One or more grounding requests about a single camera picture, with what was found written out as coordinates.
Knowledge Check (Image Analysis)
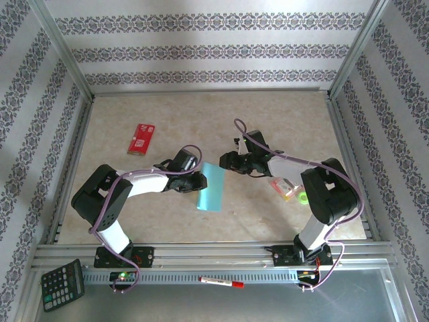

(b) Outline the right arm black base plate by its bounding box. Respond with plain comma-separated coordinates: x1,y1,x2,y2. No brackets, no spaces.
271,244,334,268

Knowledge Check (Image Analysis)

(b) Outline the red white marker pen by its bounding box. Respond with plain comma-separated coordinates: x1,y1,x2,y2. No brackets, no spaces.
198,276,245,289

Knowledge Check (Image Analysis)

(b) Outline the slotted grey cable duct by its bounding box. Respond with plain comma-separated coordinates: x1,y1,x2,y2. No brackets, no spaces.
82,270,299,286

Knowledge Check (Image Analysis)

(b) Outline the grey metal shelf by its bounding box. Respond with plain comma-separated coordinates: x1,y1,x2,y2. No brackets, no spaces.
33,268,403,322

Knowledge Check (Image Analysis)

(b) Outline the red snack packet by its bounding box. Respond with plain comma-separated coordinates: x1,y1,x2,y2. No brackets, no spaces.
126,123,156,157

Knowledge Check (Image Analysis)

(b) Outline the aluminium frame post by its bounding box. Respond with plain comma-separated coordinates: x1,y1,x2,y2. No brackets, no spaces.
28,0,95,101
326,0,391,98

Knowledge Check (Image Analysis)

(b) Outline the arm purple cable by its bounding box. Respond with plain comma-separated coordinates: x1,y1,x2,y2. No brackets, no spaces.
88,144,204,294
233,117,365,292

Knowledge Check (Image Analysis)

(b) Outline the black calculator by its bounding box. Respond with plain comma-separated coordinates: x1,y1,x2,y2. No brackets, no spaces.
40,258,86,313

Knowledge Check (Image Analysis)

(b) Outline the light blue paper sheet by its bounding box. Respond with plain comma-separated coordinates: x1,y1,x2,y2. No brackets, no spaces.
196,162,229,213

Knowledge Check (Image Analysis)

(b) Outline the aluminium frame rail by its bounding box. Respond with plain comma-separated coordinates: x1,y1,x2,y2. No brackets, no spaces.
45,97,95,244
90,87,331,98
326,97,383,242

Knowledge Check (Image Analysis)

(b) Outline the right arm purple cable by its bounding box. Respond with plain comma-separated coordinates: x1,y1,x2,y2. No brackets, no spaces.
233,117,365,292

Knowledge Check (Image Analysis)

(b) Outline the long aluminium base rail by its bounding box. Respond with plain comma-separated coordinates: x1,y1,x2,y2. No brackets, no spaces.
32,241,398,270

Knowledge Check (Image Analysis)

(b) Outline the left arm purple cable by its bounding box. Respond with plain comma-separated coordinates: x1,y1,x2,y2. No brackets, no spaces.
88,144,204,294

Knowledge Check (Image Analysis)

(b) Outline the pink clear plastic case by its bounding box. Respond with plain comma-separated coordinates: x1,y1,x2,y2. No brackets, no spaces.
267,177,304,202

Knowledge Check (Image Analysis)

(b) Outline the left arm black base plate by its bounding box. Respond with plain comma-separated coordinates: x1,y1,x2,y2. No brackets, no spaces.
93,246,156,269

